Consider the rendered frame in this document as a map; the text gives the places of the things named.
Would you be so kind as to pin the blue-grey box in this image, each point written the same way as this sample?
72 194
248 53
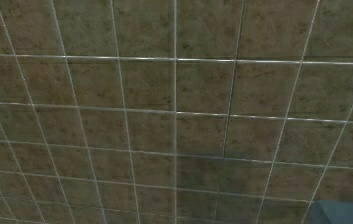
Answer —
340 213

